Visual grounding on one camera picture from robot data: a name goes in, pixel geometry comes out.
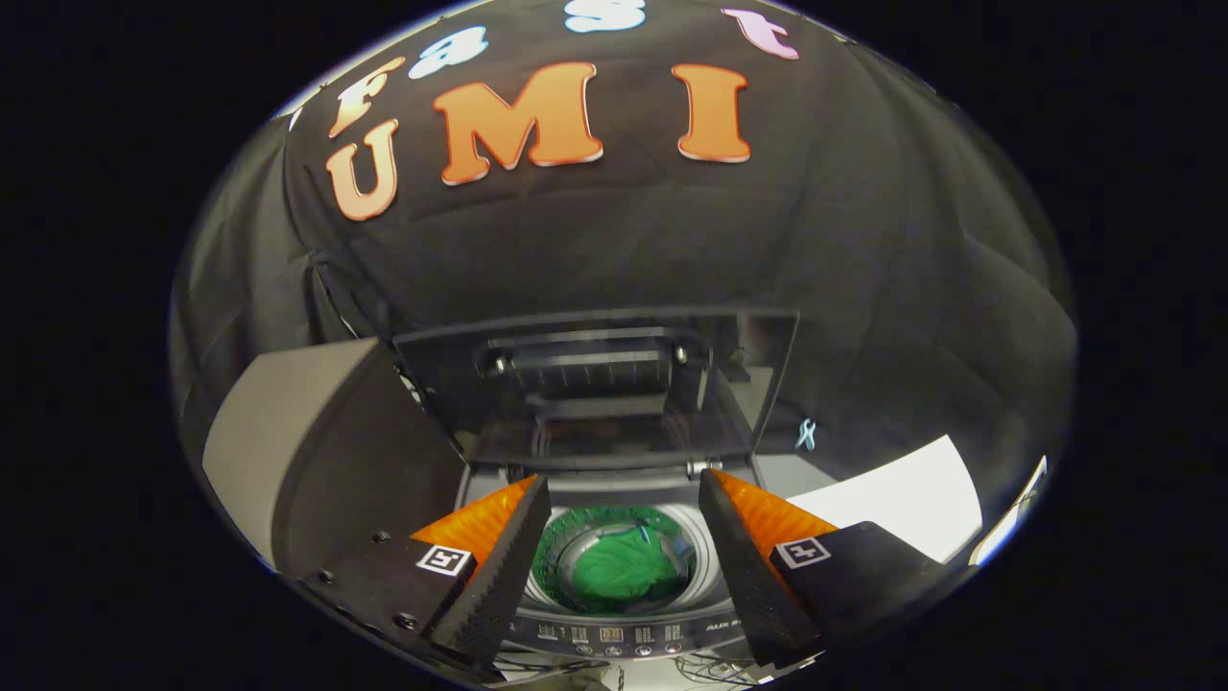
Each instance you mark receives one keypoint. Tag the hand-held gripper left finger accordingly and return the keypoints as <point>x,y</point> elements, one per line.
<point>494,576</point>

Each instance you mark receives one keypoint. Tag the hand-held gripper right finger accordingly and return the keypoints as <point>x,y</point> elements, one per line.
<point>758,585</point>

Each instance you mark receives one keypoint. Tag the green polo shirt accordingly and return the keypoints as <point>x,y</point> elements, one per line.
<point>619,573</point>

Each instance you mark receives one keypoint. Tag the light blue clip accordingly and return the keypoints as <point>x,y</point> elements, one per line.
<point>806,435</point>

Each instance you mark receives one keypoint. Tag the grey side stand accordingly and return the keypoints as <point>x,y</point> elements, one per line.
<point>278,432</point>

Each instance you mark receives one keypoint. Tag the black backdrop cloth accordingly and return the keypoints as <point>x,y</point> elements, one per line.
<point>624,240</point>

